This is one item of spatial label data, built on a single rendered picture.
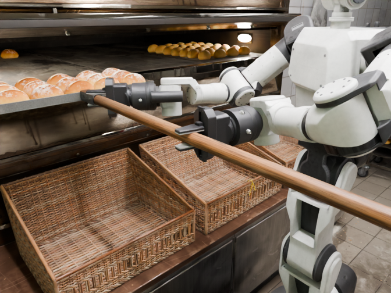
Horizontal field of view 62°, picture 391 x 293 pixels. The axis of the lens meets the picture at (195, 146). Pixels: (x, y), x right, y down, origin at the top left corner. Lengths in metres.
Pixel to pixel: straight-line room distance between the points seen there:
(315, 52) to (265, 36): 1.46
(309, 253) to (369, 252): 1.30
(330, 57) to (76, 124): 1.01
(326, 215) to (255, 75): 0.51
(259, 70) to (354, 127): 0.61
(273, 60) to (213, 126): 0.52
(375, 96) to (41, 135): 1.16
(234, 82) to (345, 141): 0.60
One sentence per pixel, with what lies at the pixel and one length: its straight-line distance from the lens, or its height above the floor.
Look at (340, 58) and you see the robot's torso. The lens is 0.91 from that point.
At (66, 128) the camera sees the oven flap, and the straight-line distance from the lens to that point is 1.45.
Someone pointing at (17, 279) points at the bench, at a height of 0.58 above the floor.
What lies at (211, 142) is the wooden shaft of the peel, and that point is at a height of 1.20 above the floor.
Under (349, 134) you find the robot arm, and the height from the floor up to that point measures 1.24.
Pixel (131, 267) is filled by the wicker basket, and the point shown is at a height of 0.62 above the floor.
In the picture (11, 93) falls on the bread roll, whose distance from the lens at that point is 1.09.
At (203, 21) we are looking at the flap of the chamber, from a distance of 1.60.
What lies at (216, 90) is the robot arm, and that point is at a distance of 1.13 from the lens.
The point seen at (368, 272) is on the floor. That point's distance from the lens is 2.34.
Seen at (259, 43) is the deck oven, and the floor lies 1.25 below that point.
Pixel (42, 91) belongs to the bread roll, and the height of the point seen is 1.22.
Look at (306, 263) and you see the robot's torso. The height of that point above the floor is 0.64.
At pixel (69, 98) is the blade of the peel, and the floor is 1.19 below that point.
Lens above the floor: 1.44
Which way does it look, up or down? 22 degrees down
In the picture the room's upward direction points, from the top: straight up
